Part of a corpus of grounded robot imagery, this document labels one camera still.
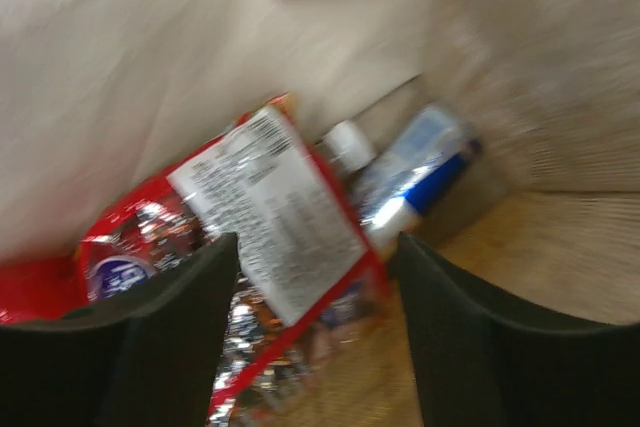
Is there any blue silver can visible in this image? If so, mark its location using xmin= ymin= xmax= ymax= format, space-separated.
xmin=351 ymin=104 xmax=481 ymax=253

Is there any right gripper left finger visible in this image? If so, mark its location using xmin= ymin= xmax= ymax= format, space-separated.
xmin=1 ymin=234 xmax=238 ymax=426

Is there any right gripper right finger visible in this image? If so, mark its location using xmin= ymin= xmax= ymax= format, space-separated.
xmin=397 ymin=233 xmax=639 ymax=426

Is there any brown paper bag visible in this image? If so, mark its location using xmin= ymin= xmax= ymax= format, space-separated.
xmin=1 ymin=0 xmax=639 ymax=426

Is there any red candy bag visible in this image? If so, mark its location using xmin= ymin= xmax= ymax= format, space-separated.
xmin=1 ymin=96 xmax=387 ymax=426

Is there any white capped bottle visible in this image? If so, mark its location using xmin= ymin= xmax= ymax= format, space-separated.
xmin=318 ymin=120 xmax=376 ymax=177

